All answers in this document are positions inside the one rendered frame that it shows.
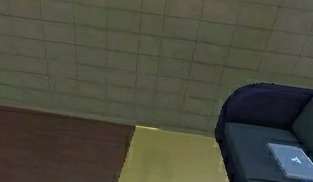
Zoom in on dark brown wooden table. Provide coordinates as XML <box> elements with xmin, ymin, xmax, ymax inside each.
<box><xmin>0</xmin><ymin>104</ymin><xmax>137</xmax><ymax>182</ymax></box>

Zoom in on grey closed laptop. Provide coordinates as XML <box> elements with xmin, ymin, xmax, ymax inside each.
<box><xmin>262</xmin><ymin>142</ymin><xmax>313</xmax><ymax>182</ymax></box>

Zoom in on dark navy sofa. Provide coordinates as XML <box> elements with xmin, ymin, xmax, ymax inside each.
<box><xmin>208</xmin><ymin>64</ymin><xmax>313</xmax><ymax>182</ymax></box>

